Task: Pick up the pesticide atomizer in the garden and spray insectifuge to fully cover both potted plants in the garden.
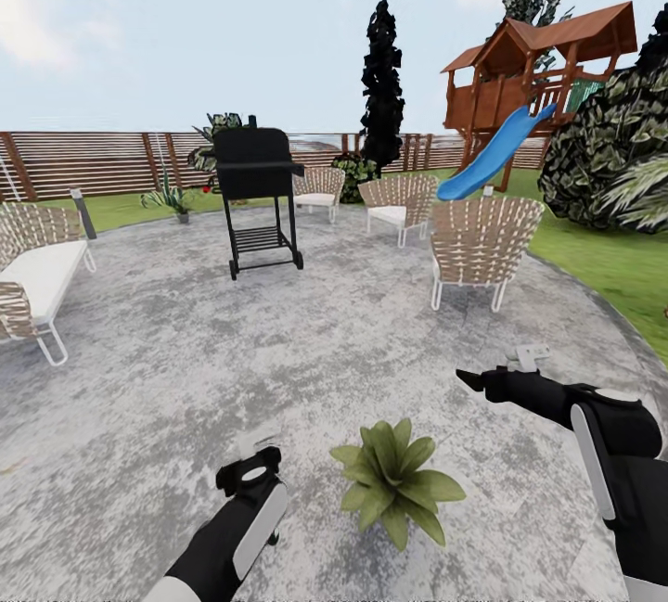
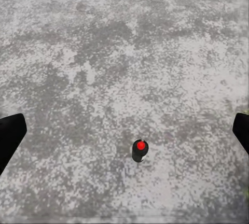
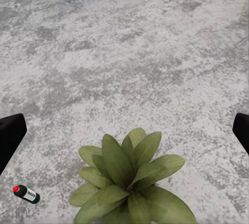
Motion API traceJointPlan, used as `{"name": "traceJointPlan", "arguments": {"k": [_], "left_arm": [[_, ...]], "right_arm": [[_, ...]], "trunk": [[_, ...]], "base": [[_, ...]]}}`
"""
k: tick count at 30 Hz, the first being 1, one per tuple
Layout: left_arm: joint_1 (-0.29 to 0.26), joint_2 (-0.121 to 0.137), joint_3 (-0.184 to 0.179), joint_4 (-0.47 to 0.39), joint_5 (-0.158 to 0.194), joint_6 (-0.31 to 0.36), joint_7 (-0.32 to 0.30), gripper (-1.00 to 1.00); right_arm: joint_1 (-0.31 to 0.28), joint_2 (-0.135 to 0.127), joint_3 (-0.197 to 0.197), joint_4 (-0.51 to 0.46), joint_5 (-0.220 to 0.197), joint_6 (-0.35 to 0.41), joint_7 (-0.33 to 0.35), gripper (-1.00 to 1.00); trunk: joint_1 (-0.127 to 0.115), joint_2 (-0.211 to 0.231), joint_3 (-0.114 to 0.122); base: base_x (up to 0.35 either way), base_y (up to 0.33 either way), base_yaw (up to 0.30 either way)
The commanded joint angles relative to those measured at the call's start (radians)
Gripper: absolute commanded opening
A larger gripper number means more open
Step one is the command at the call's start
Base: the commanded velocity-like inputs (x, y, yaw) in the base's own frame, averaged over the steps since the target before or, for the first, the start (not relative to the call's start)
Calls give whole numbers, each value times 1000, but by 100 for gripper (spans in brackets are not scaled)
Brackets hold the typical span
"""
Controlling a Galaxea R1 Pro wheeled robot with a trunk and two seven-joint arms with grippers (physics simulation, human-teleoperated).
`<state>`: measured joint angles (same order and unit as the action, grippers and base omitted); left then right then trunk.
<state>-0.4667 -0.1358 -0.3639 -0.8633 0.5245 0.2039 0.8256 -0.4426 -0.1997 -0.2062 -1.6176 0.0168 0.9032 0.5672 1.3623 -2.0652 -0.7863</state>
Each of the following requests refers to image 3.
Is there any insectifuge atomizer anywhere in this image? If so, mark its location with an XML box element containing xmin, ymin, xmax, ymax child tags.
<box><xmin>13</xmin><ymin>184</ymin><xmax>40</xmax><ymax>204</ymax></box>

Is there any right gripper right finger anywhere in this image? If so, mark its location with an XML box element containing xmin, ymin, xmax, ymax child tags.
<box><xmin>232</xmin><ymin>113</ymin><xmax>249</xmax><ymax>155</ymax></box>

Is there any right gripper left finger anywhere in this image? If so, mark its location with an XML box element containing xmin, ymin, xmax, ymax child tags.
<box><xmin>0</xmin><ymin>113</ymin><xmax>27</xmax><ymax>175</ymax></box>

